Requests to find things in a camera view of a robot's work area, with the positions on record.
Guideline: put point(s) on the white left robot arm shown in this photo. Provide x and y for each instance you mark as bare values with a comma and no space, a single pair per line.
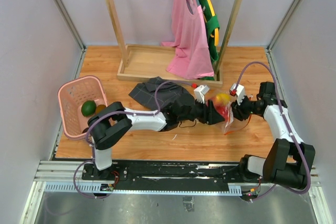
109,126

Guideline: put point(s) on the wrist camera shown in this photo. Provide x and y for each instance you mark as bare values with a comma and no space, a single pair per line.
200,91
237,92

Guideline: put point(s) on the green t-shirt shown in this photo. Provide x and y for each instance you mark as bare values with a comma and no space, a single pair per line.
211,30

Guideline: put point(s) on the pink t-shirt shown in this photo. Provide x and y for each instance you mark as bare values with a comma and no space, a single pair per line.
192,59

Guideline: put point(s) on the orange fake fruit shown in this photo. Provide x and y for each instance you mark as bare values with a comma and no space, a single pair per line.
100,108

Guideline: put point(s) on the dark grey checked cloth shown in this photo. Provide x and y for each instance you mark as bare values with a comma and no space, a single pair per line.
144,93

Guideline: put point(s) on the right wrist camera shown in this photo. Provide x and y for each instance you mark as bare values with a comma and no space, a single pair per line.
237,92

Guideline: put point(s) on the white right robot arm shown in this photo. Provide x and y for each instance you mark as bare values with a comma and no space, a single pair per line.
290,160

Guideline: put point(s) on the dark fake plum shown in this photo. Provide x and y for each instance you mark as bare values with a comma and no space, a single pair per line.
85,130

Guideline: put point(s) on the red yellow fake mango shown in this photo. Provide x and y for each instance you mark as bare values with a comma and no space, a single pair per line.
221,99

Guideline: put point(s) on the pink plastic basket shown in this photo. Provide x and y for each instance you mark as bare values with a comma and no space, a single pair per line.
71,96

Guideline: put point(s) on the dark green fake lime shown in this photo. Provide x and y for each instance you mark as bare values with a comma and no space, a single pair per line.
88,108

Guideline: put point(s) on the wooden clothes rack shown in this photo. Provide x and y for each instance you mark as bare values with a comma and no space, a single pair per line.
141,62

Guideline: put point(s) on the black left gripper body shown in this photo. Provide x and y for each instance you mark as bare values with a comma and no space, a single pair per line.
198,112

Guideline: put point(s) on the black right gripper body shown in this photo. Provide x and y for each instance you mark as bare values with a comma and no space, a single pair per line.
247,107

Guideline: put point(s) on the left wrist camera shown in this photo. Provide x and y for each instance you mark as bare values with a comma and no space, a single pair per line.
200,91

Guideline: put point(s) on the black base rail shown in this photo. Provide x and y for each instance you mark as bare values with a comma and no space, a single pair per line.
169,175

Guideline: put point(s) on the red fake apple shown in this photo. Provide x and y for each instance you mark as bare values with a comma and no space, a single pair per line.
224,112

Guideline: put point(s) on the clear zip top bag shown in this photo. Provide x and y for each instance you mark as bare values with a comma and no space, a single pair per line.
232,125

